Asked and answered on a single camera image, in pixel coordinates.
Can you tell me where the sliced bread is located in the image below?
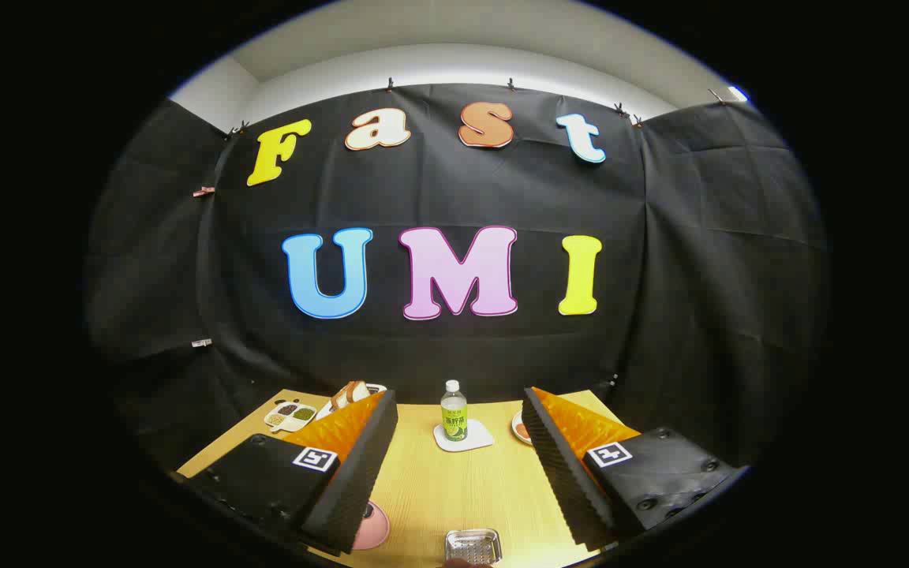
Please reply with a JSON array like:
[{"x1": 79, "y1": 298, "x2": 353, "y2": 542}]
[{"x1": 331, "y1": 380, "x2": 372, "y2": 412}]

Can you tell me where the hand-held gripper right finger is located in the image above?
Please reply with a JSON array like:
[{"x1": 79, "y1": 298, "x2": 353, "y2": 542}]
[{"x1": 522, "y1": 387, "x2": 747, "y2": 553}]

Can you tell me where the black backdrop cloth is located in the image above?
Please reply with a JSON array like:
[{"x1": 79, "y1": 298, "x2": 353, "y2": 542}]
[{"x1": 84, "y1": 81, "x2": 830, "y2": 474}]

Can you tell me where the white serving board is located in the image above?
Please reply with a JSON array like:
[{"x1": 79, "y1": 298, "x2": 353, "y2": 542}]
[{"x1": 316, "y1": 383, "x2": 388, "y2": 420}]

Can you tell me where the green label drink bottle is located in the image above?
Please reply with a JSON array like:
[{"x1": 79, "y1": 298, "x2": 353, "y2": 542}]
[{"x1": 440, "y1": 379, "x2": 469, "y2": 443}]

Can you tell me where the metal wire cutlery basket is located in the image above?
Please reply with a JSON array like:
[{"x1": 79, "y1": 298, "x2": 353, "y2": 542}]
[{"x1": 444, "y1": 529, "x2": 501, "y2": 567}]

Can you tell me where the white divided dish with beans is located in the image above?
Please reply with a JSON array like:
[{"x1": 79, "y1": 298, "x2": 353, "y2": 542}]
[{"x1": 264, "y1": 401, "x2": 317, "y2": 433}]

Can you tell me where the pink plate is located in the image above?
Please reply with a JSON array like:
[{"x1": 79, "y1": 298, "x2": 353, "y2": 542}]
[{"x1": 352, "y1": 499, "x2": 391, "y2": 551}]

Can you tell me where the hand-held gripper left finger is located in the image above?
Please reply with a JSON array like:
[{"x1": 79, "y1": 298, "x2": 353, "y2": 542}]
[{"x1": 178, "y1": 388, "x2": 398, "y2": 555}]

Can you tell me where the white coaster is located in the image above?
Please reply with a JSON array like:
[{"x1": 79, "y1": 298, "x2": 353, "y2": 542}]
[{"x1": 433, "y1": 419, "x2": 495, "y2": 453}]

